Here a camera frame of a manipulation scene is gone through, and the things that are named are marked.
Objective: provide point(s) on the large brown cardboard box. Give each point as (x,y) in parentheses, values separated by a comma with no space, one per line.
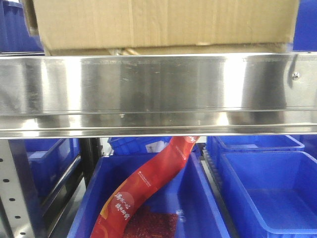
(162,27)

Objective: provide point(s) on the stainless steel shelf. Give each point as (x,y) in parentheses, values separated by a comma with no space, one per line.
(207,94)

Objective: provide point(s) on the blue bin rear centre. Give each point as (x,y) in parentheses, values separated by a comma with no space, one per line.
(138,145)

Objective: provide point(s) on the blue bin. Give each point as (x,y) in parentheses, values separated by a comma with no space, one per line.
(217,145)
(188,195)
(138,145)
(49,159)
(14,35)
(271,194)
(305,38)

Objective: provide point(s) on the blue bin right rear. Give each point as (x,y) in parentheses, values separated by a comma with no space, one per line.
(217,145)

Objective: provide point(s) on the red snack bag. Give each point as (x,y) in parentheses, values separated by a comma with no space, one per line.
(141,185)

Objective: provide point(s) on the blue bin left lower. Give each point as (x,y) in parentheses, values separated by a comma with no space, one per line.
(49,159)

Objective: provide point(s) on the blue bin right front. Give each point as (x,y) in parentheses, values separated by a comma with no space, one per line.
(271,194)

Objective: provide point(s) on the blue bin upper left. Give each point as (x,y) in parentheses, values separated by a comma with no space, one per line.
(14,35)

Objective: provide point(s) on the blue bin upper right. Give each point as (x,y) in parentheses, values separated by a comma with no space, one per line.
(305,38)

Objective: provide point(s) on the white perforated shelf post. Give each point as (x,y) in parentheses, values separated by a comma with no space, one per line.
(13,171)

